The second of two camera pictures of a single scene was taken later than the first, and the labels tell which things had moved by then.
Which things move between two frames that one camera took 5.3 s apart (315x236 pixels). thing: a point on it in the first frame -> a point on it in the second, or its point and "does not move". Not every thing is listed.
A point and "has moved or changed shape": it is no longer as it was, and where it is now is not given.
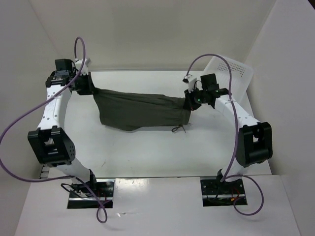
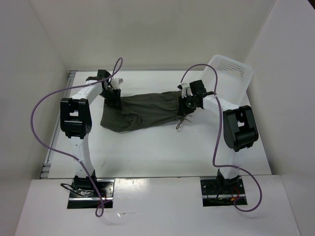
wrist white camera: (190, 79) -> (186, 90)
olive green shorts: (131, 111) has moved or changed shape
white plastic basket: (241, 75) does not move
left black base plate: (80, 196) does not move
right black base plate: (214, 193) does not move
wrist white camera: (87, 63) -> (115, 82)
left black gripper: (89, 88) -> (116, 102)
